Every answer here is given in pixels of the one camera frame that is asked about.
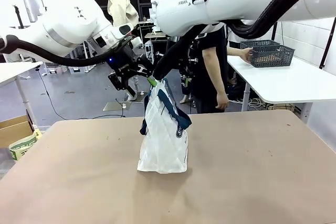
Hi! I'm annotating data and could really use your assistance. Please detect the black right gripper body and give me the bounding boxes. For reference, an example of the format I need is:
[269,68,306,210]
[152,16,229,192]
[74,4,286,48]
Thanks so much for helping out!
[180,42,200,78]

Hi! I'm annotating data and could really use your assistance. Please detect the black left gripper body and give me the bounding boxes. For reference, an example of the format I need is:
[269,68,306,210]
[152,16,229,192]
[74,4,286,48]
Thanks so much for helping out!
[106,43,140,80]

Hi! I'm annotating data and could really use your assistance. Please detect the clear plastic tote bag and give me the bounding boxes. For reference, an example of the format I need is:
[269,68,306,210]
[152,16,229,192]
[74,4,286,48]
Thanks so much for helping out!
[136,78,193,174]

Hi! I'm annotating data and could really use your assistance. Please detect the gray plastic lattice basket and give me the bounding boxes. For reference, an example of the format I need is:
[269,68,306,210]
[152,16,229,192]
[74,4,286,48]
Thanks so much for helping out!
[240,39,281,50]
[248,45,296,68]

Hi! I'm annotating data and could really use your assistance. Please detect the person's left forearm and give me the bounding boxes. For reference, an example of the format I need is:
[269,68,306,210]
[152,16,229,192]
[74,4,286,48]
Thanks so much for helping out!
[227,47,245,58]

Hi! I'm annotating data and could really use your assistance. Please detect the person's right forearm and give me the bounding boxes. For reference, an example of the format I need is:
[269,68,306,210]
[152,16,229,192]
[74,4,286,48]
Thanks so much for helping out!
[201,48,229,99]

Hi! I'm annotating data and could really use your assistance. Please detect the person's right hand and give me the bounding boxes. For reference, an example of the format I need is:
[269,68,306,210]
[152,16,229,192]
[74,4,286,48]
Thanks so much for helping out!
[215,93,230,112]

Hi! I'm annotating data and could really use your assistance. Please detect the person's left hand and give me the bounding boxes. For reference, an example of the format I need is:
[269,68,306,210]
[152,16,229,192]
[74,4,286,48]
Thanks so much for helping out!
[239,47,254,64]

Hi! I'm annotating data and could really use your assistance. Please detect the metal floor plate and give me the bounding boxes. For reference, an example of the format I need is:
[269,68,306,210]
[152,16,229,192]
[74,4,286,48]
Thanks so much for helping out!
[102,100,148,112]

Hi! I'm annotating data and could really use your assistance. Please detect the person in black t-shirt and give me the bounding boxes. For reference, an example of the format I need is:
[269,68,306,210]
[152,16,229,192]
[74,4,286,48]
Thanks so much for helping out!
[190,0,237,114]

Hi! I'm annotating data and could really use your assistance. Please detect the figure in cream jacket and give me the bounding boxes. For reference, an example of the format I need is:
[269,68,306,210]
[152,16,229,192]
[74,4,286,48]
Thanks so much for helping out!
[102,0,140,29]

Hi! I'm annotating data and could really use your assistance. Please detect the large white table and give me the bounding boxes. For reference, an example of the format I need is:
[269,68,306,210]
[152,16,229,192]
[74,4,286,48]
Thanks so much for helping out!
[227,49,336,112]

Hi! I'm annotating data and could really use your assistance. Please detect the wooden crate under table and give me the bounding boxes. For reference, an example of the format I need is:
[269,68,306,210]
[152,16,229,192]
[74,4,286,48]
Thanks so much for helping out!
[272,102,297,111]

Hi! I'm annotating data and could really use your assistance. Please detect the small white standing desk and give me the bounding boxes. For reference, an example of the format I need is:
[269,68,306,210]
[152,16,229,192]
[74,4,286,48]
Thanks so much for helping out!
[0,61,44,130]

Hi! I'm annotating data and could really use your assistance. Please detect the black tripod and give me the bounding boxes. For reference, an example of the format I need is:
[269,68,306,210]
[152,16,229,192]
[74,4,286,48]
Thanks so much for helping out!
[12,4,31,29]

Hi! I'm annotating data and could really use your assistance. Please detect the green white paper sack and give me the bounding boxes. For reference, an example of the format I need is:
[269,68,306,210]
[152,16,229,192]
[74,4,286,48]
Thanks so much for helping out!
[9,129,43,161]

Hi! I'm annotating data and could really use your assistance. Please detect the brown cardboard box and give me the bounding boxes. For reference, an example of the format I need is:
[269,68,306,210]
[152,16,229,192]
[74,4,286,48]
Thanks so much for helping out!
[0,115,35,148]

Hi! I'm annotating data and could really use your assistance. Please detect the white box under table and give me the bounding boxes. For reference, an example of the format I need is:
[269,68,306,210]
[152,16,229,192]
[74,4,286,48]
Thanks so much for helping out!
[293,102,313,124]

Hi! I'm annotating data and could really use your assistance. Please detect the black light stand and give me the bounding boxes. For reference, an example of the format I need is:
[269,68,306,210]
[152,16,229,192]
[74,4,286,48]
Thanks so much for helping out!
[319,17,336,70]

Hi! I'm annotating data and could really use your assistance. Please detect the black floor cable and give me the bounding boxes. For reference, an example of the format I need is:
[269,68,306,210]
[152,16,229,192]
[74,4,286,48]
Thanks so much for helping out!
[35,68,127,121]

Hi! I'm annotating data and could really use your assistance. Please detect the white cables under table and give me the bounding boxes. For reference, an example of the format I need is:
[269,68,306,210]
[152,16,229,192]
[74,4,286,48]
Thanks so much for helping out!
[248,98,263,109]

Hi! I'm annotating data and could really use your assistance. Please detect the black left arm cable sleeve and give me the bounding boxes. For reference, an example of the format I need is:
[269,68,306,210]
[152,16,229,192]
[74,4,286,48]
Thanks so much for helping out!
[0,34,137,67]

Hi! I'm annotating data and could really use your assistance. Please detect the black arm cable sleeve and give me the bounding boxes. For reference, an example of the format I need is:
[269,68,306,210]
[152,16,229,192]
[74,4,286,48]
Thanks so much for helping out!
[152,0,336,82]
[0,34,137,67]

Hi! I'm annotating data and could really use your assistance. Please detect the black right arm cable sleeve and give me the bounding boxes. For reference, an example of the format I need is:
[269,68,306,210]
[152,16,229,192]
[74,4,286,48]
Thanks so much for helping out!
[152,0,336,82]

